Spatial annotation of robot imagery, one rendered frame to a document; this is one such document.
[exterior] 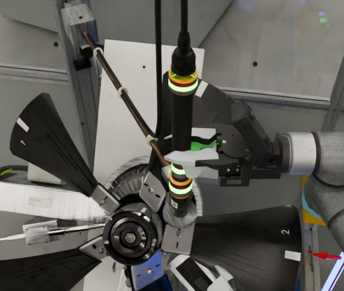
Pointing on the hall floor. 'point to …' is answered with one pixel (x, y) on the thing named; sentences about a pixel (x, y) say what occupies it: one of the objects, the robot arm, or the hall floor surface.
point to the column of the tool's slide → (80, 89)
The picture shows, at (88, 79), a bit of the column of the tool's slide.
